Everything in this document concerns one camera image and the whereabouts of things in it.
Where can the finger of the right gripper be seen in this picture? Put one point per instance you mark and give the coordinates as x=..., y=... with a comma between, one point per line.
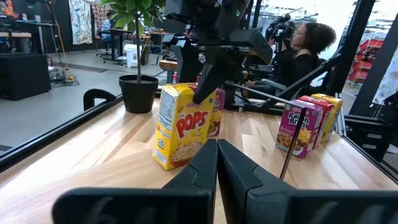
x=206, y=87

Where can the black equipment box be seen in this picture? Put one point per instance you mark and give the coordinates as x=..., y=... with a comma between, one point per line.
x=360, y=127

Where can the white patterned cloth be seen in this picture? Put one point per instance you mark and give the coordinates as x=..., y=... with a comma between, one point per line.
x=388, y=81

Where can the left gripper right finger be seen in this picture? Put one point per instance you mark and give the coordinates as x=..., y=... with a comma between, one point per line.
x=248, y=199

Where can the red patterned hanging cloth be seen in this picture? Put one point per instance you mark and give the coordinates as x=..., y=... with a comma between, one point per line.
x=100, y=14

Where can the black video camera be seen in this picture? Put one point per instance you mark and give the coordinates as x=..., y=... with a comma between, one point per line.
x=280, y=28

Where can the leaf patterned hanging cloth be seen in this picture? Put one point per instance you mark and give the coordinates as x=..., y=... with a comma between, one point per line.
x=80, y=21

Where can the wooden top desk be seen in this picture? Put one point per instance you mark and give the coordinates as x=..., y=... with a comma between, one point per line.
x=15, y=34

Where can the black desk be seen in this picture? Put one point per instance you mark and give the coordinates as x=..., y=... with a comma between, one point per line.
x=119, y=31

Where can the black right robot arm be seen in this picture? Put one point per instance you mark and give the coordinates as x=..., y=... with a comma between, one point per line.
x=202, y=18

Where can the red storage rack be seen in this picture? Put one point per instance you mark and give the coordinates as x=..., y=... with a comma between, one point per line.
x=370, y=46

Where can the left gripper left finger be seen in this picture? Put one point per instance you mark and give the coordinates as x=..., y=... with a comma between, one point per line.
x=186, y=202

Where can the purple Raisin Bran cereal box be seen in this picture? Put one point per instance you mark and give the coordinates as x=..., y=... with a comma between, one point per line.
x=217, y=115
x=311, y=130

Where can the red cereal box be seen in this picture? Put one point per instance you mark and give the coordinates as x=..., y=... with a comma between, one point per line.
x=325, y=115

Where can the person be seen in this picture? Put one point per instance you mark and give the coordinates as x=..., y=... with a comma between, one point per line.
x=298, y=65
x=106, y=28

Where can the yellow Pops cereal box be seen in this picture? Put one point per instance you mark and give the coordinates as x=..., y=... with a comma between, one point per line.
x=335, y=112
x=183, y=130

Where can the wooden stool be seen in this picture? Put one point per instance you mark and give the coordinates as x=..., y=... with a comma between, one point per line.
x=168, y=65

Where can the black cabinet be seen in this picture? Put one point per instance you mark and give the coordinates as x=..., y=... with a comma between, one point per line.
x=25, y=77

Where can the black aluminium rig frame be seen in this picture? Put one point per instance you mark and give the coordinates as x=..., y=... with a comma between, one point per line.
x=62, y=130

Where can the green plant in black pot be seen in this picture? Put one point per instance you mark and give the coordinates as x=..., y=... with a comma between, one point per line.
x=138, y=96

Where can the white bin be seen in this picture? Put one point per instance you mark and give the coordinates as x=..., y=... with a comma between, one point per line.
x=132, y=56

